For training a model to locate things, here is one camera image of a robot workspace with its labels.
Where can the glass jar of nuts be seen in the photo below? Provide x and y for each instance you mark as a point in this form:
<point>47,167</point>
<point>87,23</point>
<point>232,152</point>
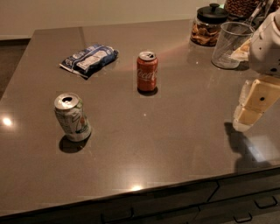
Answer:
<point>242,9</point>

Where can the clear plastic measuring cup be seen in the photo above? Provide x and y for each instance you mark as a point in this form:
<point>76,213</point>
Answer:
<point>232,36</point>

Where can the glass jar with black lid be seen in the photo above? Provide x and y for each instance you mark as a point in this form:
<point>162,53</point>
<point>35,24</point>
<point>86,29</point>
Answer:
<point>206,26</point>

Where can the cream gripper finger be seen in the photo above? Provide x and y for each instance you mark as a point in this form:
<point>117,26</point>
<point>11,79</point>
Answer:
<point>256,97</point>
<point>242,52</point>

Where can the dark drawer with handle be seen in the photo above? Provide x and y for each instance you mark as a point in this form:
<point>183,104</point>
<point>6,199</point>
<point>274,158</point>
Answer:
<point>168,205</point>

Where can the dark drawer right upper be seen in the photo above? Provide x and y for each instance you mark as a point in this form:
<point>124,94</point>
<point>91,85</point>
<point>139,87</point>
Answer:
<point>239,188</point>

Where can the white green 7up can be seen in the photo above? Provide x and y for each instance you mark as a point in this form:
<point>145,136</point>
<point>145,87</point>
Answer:
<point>68,108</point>

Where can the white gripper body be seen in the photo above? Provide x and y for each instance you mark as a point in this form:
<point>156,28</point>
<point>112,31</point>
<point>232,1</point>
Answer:
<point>266,51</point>

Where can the red coke can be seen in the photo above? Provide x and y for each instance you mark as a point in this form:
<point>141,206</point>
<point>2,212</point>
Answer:
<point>146,71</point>

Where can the blue white chip bag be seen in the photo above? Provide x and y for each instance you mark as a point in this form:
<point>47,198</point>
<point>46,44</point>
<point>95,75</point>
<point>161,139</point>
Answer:
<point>90,60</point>

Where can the dark drawer right lower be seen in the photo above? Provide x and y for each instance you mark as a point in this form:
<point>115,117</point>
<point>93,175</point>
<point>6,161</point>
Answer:
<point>244,210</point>

